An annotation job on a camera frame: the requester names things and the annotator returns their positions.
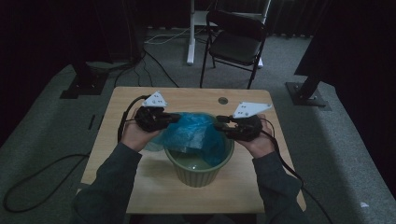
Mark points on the black folding chair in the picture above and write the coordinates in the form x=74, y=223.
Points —
x=235, y=46

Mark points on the white paper scrap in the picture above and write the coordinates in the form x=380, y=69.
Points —
x=364, y=204

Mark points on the black curtain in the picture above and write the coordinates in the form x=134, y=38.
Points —
x=37, y=46
x=358, y=62

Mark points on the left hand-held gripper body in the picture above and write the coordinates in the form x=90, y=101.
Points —
x=149, y=119

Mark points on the person's left hand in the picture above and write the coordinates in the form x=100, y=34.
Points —
x=135, y=138

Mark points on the blue plastic bag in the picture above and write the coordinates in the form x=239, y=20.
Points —
x=190, y=130

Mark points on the person's right hand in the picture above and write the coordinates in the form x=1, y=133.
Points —
x=261, y=146

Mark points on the black floor stand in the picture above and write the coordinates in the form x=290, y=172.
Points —
x=306, y=93
x=84, y=84

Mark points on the green ribbed bin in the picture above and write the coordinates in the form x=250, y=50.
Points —
x=197, y=177

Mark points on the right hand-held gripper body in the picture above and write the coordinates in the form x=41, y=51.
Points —
x=246, y=129

